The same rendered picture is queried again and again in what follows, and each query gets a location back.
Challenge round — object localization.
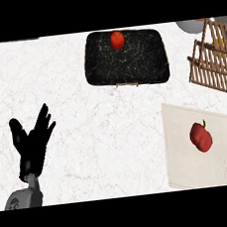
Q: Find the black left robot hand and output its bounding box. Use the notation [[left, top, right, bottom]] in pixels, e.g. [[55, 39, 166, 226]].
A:
[[6, 101, 63, 184]]

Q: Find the beige placemat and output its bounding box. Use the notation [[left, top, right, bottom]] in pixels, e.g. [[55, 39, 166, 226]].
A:
[[160, 95, 227, 193]]

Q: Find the wooden tiered shelf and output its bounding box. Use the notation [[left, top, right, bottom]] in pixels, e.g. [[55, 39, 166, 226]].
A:
[[182, 16, 227, 101]]

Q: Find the yellow lemon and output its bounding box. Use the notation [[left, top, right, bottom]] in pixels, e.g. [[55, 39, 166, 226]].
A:
[[214, 37, 227, 57]]

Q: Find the black marble tray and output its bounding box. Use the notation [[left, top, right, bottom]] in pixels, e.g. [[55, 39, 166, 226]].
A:
[[79, 23, 171, 92]]

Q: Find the red bell pepper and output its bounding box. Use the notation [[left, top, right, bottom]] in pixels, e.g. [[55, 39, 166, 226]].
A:
[[187, 119, 214, 155]]

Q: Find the grey round bowl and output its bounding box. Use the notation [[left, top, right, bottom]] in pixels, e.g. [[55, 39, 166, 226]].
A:
[[175, 18, 212, 38]]

